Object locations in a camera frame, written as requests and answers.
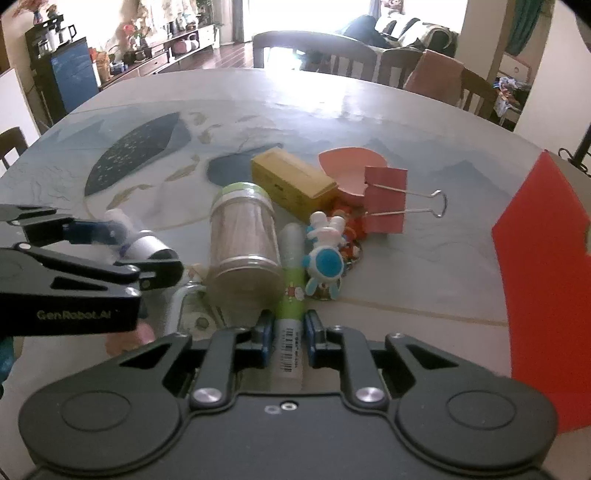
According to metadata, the red binder clip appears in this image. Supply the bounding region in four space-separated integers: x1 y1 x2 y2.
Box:
363 167 448 234

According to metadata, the wooden tv cabinet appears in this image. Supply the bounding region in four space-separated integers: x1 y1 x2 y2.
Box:
99 24 219 91

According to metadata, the wooden chair with cloth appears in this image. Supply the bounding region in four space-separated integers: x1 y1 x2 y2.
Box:
378 48 497 120

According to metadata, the black lamp cable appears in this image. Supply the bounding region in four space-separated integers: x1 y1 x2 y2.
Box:
557 124 591 179

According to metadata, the white red cardboard box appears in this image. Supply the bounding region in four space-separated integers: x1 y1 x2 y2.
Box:
492 151 590 433

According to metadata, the blue panel cabinet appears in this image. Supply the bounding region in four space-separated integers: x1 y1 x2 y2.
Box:
25 15 99 124

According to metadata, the sofa with clothes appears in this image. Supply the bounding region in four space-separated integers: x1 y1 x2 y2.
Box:
342 15 459 58

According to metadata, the yellow rectangular box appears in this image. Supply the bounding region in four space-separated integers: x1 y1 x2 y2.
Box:
250 147 338 222

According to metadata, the green marker pen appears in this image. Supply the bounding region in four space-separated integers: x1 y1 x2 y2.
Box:
271 223 305 393

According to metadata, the white blue rabbit toy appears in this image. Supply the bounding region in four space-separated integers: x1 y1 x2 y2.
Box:
303 211 346 300

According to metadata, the clear jar green lid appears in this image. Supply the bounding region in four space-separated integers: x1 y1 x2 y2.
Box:
206 182 283 307

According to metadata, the pink heart-shaped dish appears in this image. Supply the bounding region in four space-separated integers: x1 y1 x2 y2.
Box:
318 147 388 206

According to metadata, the wooden chair left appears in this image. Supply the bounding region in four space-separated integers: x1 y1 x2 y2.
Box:
252 30 378 82

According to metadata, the orange keychain toy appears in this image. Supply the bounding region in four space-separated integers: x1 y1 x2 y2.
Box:
329 198 367 272

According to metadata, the pink cloth on chair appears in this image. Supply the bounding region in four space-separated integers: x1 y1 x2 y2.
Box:
403 49 464 106

